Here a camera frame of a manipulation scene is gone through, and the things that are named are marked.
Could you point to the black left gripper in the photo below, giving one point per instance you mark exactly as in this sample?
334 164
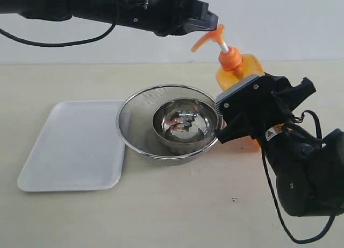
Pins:
167 17

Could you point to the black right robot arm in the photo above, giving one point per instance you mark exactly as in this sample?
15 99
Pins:
308 169

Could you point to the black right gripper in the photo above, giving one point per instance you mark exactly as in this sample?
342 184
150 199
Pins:
270 101

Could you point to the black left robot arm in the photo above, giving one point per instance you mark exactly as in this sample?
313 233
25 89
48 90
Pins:
106 11

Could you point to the white rectangular plastic tray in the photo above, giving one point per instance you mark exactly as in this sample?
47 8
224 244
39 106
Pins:
77 149

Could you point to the orange pump soap bottle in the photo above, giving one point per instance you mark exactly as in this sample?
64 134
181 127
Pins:
234 66

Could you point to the steel mesh strainer basket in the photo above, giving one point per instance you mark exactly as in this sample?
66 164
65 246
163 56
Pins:
134 122

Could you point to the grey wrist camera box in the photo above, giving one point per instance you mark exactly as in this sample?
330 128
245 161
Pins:
230 97

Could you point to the small stainless steel bowl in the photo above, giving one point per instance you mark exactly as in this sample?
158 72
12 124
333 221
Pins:
185 123

